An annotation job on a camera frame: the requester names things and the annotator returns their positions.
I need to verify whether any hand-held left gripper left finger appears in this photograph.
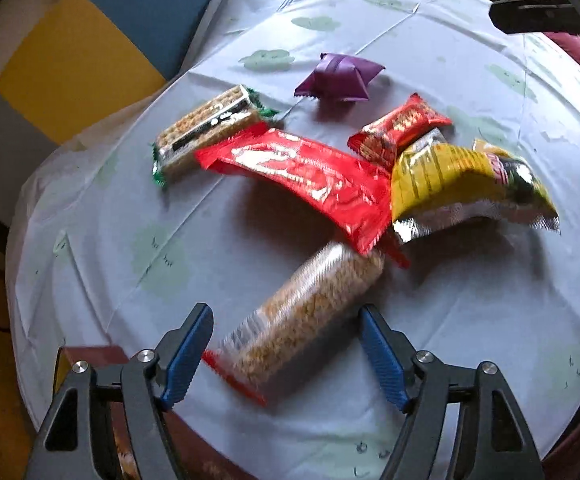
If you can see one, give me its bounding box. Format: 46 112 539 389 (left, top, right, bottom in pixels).
22 302 216 480

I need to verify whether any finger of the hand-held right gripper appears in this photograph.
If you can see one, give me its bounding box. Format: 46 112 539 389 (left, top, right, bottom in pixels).
489 0 580 36

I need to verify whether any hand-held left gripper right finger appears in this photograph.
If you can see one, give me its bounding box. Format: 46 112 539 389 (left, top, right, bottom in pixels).
359 304 546 480

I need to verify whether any gold tin box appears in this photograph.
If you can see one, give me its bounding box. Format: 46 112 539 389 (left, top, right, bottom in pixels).
52 345 251 480

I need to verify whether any clear oat bar packet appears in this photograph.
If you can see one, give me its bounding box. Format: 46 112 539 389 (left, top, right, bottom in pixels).
201 241 386 407

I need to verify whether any yellow and silver snack packet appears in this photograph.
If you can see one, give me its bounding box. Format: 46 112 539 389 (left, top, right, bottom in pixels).
390 129 561 246

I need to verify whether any small red snack packet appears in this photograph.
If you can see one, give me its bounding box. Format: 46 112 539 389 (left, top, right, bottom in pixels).
347 93 453 168

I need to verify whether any long red snack packet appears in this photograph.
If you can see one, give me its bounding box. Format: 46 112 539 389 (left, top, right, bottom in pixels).
193 127 411 268

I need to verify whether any purple snack packet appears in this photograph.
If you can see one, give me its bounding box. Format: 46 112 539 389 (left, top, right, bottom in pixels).
293 52 387 106

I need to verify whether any cracker packet with green ends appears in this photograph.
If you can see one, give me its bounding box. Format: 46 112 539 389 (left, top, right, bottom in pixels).
151 84 281 188

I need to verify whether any grey yellow blue chair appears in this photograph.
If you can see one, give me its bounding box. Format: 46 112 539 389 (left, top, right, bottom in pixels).
0 0 223 148

